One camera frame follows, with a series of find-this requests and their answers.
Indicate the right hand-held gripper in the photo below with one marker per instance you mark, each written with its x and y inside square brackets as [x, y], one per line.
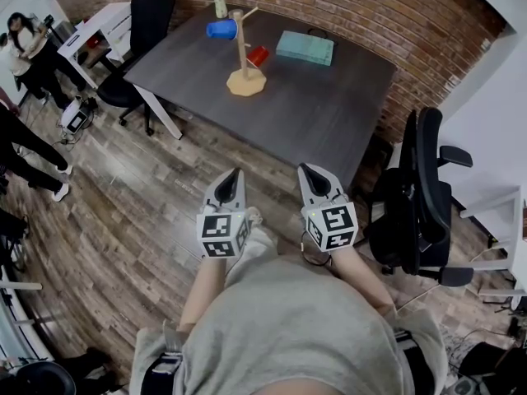
[335, 220]

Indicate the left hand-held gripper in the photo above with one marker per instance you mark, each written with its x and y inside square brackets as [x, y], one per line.
[216, 226]

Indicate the wooden mug tree stand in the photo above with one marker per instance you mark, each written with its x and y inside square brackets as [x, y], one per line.
[246, 85]

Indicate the red plastic cup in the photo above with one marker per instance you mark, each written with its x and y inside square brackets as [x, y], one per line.
[258, 57]

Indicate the blue plastic cup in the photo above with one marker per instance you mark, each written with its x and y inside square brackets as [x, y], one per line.
[221, 29]

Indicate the person's left forearm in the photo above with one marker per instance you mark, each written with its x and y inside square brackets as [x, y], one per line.
[203, 290]

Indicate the person's right forearm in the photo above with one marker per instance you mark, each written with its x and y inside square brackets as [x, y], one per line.
[360, 274]

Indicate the person's white shoe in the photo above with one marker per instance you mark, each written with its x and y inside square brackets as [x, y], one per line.
[254, 216]

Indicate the person's grey trousers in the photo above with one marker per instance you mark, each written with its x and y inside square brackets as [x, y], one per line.
[253, 253]

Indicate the white table leg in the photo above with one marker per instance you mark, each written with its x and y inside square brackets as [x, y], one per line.
[160, 111]

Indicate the black mesh office chair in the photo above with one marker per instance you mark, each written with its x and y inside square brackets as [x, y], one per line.
[428, 171]

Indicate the person's grey shirt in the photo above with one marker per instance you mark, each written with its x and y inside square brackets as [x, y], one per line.
[288, 323]

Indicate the white floor device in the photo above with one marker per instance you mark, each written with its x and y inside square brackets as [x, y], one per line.
[76, 117]

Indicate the white desk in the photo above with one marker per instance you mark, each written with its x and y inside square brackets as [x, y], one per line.
[490, 202]
[94, 27]

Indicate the pale green bottle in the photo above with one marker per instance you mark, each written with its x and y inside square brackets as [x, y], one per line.
[220, 4]

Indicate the black padded office chair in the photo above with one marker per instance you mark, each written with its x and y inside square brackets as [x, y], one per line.
[152, 19]

